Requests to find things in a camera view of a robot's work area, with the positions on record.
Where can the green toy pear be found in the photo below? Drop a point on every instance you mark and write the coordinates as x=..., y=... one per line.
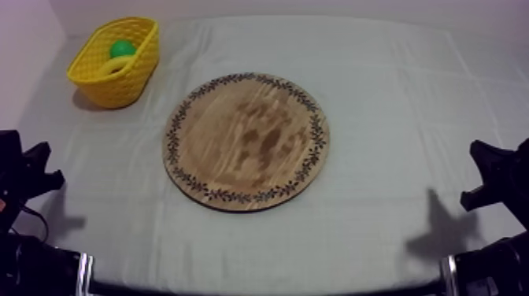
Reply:
x=122, y=48

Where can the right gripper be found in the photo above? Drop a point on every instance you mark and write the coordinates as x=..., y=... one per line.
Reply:
x=518, y=177

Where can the round wooden board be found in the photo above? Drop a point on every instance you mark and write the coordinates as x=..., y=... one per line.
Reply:
x=246, y=141

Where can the yellow plastic basket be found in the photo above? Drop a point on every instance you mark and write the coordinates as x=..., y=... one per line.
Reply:
x=120, y=82

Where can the yellow toy banana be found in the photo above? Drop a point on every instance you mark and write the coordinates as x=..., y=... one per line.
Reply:
x=112, y=65

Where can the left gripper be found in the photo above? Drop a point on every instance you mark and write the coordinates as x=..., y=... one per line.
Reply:
x=11, y=173

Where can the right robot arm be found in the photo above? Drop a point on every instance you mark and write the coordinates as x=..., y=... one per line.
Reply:
x=494, y=268

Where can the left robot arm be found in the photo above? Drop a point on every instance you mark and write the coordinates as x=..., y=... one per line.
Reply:
x=37, y=270

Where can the silver metal bar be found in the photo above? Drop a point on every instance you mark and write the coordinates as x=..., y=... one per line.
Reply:
x=448, y=275
x=84, y=273

